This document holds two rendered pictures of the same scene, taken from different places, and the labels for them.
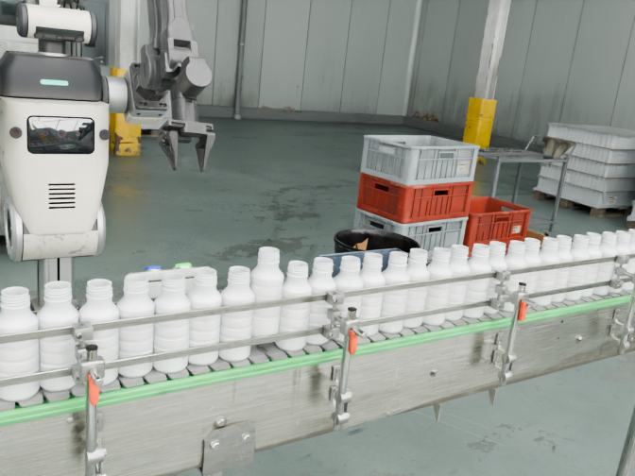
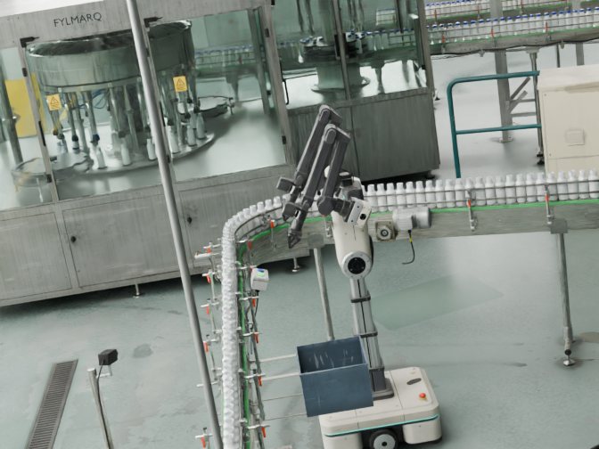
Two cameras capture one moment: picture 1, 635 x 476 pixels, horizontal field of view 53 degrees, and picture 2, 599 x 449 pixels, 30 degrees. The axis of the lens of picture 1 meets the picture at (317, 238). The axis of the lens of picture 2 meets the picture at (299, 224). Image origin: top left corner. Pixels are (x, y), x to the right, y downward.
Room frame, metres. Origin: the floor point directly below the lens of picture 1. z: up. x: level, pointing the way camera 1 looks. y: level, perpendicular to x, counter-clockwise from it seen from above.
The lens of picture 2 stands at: (4.32, -4.21, 3.15)
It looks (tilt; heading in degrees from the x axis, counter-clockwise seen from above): 18 degrees down; 123
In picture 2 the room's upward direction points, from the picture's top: 9 degrees counter-clockwise
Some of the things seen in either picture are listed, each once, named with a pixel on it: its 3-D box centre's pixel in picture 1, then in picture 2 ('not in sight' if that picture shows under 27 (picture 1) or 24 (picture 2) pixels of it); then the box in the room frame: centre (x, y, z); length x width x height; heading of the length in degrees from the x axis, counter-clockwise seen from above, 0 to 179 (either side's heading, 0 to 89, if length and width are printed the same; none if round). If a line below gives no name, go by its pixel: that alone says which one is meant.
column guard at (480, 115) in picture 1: (477, 130); not in sight; (11.24, -2.56, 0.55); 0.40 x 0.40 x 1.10; 34
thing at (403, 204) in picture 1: (415, 194); not in sight; (3.86, -0.57, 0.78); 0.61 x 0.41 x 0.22; 130
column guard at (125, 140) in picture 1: (125, 111); not in sight; (8.48, 2.69, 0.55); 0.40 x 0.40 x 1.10; 34
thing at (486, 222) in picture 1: (478, 219); not in sight; (4.33, -1.09, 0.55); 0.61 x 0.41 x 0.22; 126
